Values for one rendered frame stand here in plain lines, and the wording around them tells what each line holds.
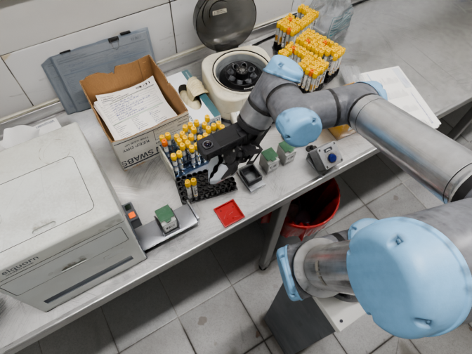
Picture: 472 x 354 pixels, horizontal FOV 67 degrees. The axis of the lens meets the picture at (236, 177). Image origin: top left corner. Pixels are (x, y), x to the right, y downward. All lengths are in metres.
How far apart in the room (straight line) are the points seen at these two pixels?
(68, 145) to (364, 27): 1.30
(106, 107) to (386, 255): 1.04
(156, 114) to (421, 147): 0.85
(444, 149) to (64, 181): 0.70
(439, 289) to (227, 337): 1.54
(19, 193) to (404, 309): 0.73
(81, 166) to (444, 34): 1.53
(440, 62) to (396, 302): 1.39
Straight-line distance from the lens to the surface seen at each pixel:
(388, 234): 0.38
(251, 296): 1.88
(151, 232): 1.01
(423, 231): 0.38
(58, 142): 0.89
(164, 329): 1.87
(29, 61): 1.26
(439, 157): 0.55
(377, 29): 1.74
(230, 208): 1.06
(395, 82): 1.50
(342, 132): 1.22
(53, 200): 0.81
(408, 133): 0.59
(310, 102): 0.68
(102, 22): 1.24
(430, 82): 1.58
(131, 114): 1.22
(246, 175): 1.10
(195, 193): 1.04
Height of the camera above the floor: 1.83
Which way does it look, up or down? 59 degrees down
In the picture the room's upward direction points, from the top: 3 degrees clockwise
